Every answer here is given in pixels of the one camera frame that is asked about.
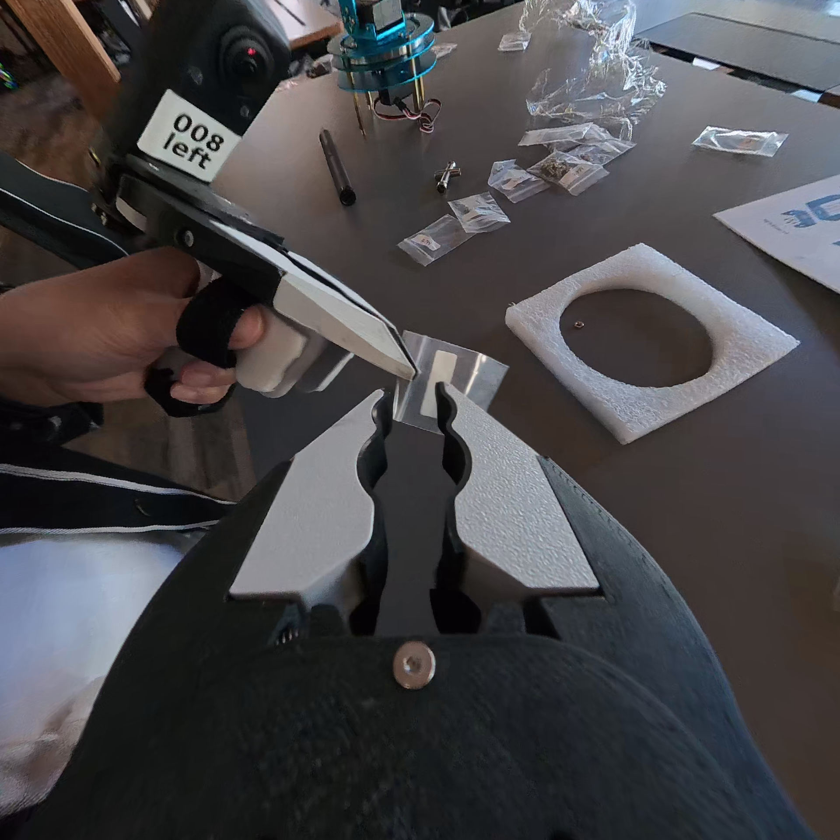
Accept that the crumpled clear plastic wrap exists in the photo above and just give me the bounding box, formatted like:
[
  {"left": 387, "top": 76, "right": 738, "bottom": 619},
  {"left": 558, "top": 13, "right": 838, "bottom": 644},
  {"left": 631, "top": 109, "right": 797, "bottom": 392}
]
[{"left": 521, "top": 0, "right": 667, "bottom": 142}]

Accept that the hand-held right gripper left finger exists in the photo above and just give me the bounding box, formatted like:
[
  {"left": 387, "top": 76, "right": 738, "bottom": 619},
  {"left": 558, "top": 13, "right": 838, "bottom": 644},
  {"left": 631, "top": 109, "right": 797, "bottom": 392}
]
[{"left": 228, "top": 387, "right": 395, "bottom": 618}]

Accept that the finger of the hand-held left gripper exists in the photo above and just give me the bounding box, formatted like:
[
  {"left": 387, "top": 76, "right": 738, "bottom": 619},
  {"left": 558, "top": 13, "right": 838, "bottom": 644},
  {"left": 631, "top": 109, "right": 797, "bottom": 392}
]
[
  {"left": 272, "top": 261, "right": 419, "bottom": 380},
  {"left": 209, "top": 218, "right": 398, "bottom": 337}
]

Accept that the light wooden post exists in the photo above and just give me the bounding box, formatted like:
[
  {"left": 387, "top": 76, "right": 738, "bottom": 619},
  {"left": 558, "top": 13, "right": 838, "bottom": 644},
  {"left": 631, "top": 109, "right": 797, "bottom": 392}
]
[{"left": 7, "top": 0, "right": 123, "bottom": 120}]

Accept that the white foam frame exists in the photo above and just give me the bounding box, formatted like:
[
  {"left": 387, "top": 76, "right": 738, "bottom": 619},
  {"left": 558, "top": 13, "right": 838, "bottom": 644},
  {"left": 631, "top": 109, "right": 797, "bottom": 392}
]
[{"left": 505, "top": 243, "right": 802, "bottom": 446}]

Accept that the labelled clear bag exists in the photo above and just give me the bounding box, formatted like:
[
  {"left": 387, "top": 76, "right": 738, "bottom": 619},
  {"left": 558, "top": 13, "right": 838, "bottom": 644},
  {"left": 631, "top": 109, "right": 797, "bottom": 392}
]
[{"left": 392, "top": 330, "right": 511, "bottom": 434}]

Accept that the person's left hand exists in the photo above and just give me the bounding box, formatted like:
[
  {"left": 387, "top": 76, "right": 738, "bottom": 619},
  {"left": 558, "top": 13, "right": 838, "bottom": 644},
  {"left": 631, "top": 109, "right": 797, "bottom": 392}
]
[{"left": 0, "top": 246, "right": 266, "bottom": 408}]

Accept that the printed instruction manual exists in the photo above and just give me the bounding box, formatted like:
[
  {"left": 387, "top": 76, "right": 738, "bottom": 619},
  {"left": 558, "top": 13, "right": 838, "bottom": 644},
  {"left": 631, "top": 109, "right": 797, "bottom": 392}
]
[{"left": 713, "top": 172, "right": 840, "bottom": 294}]

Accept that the person's striped jacket torso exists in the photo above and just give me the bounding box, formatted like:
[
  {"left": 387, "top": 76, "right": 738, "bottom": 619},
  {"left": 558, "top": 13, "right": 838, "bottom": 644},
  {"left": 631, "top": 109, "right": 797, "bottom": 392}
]
[{"left": 0, "top": 446, "right": 238, "bottom": 840}]

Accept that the teal equipment rack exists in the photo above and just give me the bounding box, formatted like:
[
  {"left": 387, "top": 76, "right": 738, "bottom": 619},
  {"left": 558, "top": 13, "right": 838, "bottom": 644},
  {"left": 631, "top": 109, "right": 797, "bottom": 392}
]
[{"left": 326, "top": 0, "right": 437, "bottom": 135}]

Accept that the black cylindrical rod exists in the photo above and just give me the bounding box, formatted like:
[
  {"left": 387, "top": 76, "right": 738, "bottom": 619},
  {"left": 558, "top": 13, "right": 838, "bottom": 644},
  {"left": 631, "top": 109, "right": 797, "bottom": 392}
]
[{"left": 319, "top": 128, "right": 357, "bottom": 207}]

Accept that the group of flat parts bags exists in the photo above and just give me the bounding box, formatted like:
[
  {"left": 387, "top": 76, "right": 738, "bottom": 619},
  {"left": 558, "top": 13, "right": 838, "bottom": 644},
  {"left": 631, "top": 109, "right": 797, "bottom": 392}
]
[{"left": 397, "top": 121, "right": 788, "bottom": 266}]

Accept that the dark brown table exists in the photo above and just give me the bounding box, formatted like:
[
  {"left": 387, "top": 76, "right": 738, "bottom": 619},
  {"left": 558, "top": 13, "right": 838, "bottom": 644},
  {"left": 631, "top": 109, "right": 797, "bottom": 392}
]
[{"left": 630, "top": 0, "right": 840, "bottom": 109}]

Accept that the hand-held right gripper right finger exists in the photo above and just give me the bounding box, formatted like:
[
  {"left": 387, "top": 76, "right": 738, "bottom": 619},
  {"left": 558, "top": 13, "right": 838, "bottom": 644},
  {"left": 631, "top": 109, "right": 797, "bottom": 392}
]
[{"left": 430, "top": 382, "right": 601, "bottom": 618}]

